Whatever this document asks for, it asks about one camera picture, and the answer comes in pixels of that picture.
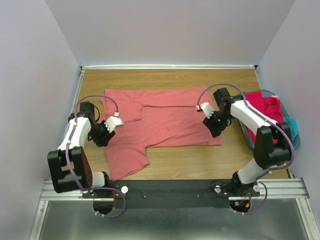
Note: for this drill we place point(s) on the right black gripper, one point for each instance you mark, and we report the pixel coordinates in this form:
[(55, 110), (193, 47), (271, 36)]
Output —
[(214, 129)]

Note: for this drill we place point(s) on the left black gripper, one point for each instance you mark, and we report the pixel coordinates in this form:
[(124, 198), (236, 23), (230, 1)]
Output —
[(102, 141)]

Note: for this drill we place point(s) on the salmon pink t shirt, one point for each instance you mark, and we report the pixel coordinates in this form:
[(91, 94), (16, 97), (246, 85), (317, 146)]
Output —
[(153, 118)]

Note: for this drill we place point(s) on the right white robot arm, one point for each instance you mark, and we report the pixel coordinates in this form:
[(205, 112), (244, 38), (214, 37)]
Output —
[(273, 148)]

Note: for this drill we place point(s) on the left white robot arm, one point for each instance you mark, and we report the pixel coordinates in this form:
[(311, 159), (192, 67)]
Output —
[(68, 165)]

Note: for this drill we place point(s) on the magenta t shirt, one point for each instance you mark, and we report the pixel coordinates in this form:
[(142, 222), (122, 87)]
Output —
[(265, 105)]

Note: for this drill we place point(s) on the teal t shirt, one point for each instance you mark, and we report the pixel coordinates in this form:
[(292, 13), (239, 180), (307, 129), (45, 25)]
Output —
[(293, 126)]

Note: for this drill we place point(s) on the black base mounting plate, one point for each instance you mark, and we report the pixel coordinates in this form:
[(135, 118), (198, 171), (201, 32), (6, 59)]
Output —
[(173, 194)]

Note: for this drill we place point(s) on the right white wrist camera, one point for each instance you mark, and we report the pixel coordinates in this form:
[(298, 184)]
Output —
[(207, 109)]

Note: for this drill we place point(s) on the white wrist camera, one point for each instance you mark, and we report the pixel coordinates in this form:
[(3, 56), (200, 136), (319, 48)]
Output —
[(112, 123), (207, 109)]

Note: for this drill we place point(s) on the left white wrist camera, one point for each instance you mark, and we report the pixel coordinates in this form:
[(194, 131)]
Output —
[(112, 123)]

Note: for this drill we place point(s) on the aluminium front rail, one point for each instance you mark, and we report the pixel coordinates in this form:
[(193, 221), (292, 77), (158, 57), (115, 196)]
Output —
[(289, 188)]

